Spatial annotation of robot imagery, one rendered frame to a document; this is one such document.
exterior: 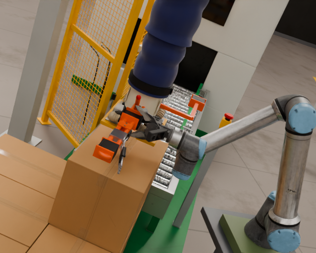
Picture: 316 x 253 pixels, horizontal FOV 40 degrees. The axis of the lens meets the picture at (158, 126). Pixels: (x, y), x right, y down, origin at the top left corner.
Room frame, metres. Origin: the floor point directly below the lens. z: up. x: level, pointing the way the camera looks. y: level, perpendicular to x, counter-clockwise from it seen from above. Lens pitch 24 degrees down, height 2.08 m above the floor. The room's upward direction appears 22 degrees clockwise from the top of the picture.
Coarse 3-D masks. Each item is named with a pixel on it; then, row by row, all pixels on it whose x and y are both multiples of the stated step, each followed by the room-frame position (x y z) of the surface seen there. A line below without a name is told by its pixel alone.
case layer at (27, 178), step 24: (0, 144) 2.27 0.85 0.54; (24, 144) 2.37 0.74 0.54; (0, 168) 2.04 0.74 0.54; (24, 168) 2.13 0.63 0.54; (48, 168) 2.22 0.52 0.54; (0, 192) 1.85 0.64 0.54; (24, 192) 1.93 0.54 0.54; (48, 192) 2.01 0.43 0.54; (0, 216) 1.69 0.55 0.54; (24, 216) 1.75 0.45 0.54; (48, 216) 1.82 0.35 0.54; (0, 240) 1.54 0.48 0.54; (24, 240) 1.60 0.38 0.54; (48, 240) 1.66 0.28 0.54; (72, 240) 1.72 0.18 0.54
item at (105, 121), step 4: (120, 100) 2.23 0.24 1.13; (116, 104) 2.16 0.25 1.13; (112, 108) 2.09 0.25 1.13; (108, 112) 2.03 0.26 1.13; (116, 112) 2.00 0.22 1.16; (104, 116) 1.97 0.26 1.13; (104, 120) 1.93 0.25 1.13; (108, 120) 1.94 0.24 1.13; (104, 124) 1.92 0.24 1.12; (108, 124) 1.91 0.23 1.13; (112, 124) 1.92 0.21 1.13; (116, 124) 1.94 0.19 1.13; (112, 128) 1.91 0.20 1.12
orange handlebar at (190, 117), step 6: (132, 108) 1.92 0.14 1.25; (168, 108) 2.10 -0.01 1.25; (174, 108) 2.12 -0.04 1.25; (180, 114) 2.10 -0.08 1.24; (186, 114) 2.11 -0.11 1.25; (192, 114) 2.14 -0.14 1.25; (120, 120) 1.74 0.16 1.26; (126, 120) 1.79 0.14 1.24; (120, 126) 1.69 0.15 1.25; (126, 126) 1.70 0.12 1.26; (132, 126) 1.73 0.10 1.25; (126, 132) 1.66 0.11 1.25; (108, 138) 1.56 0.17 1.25; (120, 144) 1.55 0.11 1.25; (102, 156) 1.42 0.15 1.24; (108, 156) 1.43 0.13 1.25
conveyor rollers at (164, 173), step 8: (176, 88) 4.51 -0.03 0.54; (184, 88) 4.60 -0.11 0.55; (176, 96) 4.25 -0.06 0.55; (184, 96) 4.41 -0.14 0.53; (200, 96) 4.58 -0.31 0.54; (168, 104) 3.97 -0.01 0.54; (176, 104) 4.06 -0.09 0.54; (184, 104) 4.14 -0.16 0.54; (168, 112) 3.79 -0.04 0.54; (184, 112) 3.96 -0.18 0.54; (168, 120) 3.61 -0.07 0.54; (176, 120) 3.69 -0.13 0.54; (192, 120) 3.86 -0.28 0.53; (168, 152) 3.06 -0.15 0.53; (168, 160) 2.90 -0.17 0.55; (160, 168) 2.79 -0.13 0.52; (168, 168) 2.79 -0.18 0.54; (160, 176) 2.63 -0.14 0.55; (168, 176) 2.70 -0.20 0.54; (160, 184) 2.54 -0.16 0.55; (168, 184) 2.62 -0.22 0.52
